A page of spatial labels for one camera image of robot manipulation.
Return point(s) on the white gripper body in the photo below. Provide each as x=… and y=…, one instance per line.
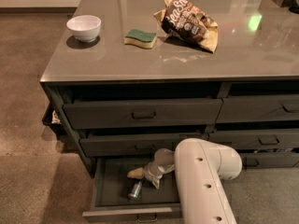
x=151, y=172

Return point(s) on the redbull can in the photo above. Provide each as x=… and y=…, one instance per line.
x=136, y=189

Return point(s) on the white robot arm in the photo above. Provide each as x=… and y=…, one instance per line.
x=199, y=167

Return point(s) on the middle left drawer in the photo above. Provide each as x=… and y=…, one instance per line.
x=135, y=144

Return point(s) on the open bottom left drawer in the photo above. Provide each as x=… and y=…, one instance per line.
x=111, y=202

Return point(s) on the top left drawer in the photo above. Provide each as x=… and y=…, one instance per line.
x=142, y=113

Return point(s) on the grey counter cabinet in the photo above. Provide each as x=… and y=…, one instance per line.
x=258, y=54

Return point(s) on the bottom right drawer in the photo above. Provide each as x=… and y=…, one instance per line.
x=269, y=160

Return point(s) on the middle right drawer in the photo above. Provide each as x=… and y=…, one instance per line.
x=258, y=139

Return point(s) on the top right drawer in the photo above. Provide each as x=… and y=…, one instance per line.
x=259, y=108

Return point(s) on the dark side basket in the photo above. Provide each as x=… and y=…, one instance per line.
x=48, y=120

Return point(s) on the green and yellow sponge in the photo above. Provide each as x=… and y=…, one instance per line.
x=139, y=38

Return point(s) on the brown chip bag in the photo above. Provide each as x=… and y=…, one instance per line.
x=184, y=20

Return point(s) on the white ceramic bowl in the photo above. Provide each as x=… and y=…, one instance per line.
x=84, y=28

